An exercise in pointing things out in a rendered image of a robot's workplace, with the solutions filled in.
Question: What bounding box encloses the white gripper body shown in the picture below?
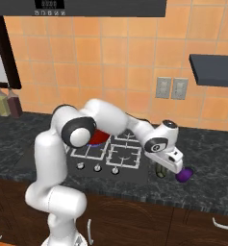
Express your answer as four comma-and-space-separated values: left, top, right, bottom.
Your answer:
145, 153, 185, 175

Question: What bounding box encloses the green cucumber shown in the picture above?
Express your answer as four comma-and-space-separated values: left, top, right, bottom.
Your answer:
155, 163, 168, 180

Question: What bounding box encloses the purple eggplant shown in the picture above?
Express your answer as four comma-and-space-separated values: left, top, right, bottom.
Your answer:
175, 166, 194, 185

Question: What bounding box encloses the red pot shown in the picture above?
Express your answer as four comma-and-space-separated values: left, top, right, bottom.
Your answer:
88, 129, 112, 147

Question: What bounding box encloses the dark grey hob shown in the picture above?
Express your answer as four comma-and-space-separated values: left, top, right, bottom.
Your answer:
64, 127, 151, 185

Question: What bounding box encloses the brown cupboard door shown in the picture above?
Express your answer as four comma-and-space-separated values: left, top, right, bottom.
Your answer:
0, 178, 51, 246
174, 207, 228, 246
76, 193, 175, 246

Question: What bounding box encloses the dark range hood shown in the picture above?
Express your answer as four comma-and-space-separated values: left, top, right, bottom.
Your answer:
0, 0, 168, 18

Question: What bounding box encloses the dark red bottle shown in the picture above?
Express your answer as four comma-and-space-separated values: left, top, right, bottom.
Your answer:
6, 86, 24, 119

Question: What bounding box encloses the yellow-green oil bottle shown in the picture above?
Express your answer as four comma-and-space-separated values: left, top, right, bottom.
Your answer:
0, 83, 12, 118

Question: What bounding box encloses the dark framed window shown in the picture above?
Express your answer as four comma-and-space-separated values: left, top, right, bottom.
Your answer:
0, 14, 23, 90

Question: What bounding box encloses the grey wall socket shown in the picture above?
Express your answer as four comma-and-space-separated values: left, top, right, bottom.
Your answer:
170, 77, 190, 101
155, 76, 173, 100

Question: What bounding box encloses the dark grey wall shelf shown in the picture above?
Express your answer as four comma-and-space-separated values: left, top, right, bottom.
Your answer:
189, 53, 228, 88

